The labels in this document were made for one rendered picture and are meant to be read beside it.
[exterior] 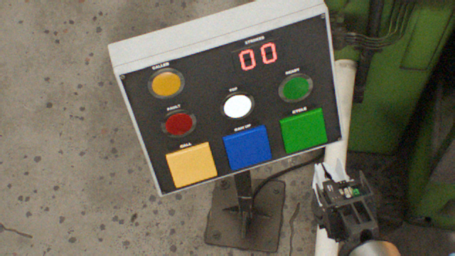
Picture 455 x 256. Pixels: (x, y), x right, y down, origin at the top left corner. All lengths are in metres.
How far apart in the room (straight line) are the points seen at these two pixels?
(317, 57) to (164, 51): 0.25
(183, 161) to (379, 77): 0.69
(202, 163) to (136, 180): 1.08
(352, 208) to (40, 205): 1.46
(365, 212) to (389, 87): 0.83
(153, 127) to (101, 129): 1.20
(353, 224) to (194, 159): 0.33
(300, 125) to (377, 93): 0.65
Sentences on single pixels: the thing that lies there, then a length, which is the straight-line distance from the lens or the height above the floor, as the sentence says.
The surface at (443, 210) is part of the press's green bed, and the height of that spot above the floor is 0.16.
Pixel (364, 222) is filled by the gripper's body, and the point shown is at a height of 1.22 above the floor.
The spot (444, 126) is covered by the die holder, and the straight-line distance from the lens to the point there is 2.02.
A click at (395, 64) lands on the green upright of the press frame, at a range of 1.93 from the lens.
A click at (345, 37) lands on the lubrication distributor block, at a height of 0.81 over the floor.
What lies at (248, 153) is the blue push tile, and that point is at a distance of 1.47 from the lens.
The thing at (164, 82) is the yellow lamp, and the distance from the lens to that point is 1.34.
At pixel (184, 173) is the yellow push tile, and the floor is 1.00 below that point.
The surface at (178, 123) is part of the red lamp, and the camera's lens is 1.40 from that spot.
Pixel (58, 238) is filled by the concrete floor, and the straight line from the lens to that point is 2.53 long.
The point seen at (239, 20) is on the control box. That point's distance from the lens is 1.36.
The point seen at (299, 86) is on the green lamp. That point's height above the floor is 1.09.
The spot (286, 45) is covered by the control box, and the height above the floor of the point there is 1.16.
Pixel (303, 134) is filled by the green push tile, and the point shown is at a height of 1.01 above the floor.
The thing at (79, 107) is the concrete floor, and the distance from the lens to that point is 2.63.
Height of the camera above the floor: 2.40
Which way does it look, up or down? 71 degrees down
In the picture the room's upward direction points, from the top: 9 degrees counter-clockwise
